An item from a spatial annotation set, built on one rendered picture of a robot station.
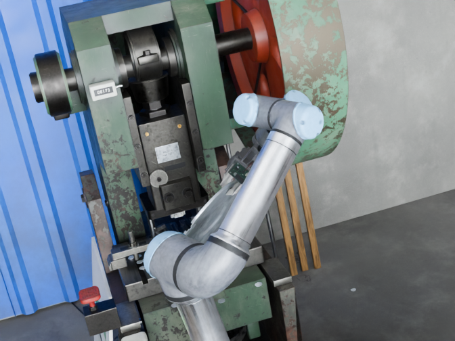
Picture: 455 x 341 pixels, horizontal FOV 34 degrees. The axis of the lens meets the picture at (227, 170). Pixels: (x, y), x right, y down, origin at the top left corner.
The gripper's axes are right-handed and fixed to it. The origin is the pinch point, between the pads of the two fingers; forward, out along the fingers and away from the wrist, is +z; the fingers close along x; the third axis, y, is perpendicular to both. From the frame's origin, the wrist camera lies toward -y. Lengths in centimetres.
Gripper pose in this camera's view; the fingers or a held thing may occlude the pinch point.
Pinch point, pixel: (228, 188)
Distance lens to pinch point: 199.5
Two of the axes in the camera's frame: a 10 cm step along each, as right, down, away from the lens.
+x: 7.5, 6.5, -0.4
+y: -4.0, 4.0, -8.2
